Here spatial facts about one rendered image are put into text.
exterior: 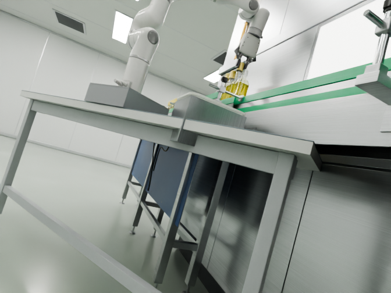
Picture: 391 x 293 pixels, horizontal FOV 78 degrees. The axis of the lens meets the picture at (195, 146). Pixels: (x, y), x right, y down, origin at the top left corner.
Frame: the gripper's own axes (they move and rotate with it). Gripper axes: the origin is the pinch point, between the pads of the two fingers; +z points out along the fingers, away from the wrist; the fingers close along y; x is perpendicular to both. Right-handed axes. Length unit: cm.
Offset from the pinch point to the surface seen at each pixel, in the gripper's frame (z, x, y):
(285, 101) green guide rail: 15, 53, 3
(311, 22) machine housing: -24.4, 22.8, -13.4
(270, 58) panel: -8.7, 3.6, -12.2
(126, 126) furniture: 45, 24, 47
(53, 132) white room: 227, -534, 166
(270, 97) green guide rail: 14.5, 42.8, 3.0
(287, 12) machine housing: -35.5, -3.9, -15.2
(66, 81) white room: 102, -568, 176
